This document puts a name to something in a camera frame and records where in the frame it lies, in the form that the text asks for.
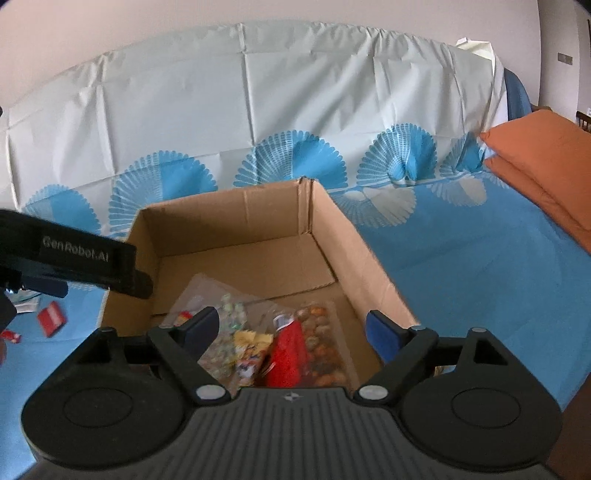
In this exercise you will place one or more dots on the clear bag of speckled candies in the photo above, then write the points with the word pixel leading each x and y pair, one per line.
pixel 323 341

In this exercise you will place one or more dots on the clear bag of sweets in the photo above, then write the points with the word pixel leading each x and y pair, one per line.
pixel 231 314

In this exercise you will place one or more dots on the light blue bar packet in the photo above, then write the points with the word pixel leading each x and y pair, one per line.
pixel 25 302

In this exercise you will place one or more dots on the wall switch plate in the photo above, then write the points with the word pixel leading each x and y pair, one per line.
pixel 565 57

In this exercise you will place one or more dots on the blue white fan-patterned cloth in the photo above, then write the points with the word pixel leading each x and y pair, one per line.
pixel 461 258

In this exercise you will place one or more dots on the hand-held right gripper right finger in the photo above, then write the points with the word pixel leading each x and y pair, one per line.
pixel 381 332

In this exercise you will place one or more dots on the cardboard box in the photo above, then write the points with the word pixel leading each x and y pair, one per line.
pixel 240 230

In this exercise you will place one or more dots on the wooden chair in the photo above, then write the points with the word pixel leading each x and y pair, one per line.
pixel 585 121

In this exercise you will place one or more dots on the orange pillow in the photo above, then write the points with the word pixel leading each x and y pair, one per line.
pixel 531 193
pixel 545 152

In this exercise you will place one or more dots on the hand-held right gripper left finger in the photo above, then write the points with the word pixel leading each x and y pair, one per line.
pixel 203 323

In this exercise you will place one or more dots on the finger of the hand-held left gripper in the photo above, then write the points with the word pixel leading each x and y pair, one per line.
pixel 138 286
pixel 46 286

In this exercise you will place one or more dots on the red snack pouch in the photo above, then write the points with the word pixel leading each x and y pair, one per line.
pixel 286 355

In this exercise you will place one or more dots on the yellow snack packet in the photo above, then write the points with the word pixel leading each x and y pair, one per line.
pixel 251 355

